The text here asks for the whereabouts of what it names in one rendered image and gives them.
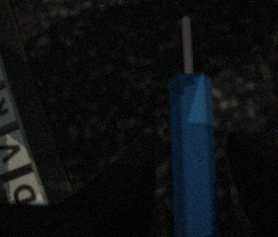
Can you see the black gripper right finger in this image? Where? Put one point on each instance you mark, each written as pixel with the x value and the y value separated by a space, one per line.
pixel 254 166

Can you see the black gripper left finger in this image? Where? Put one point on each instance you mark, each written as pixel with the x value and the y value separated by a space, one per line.
pixel 117 203

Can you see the dark blue stylus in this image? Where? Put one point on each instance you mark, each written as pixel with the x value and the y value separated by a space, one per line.
pixel 193 141

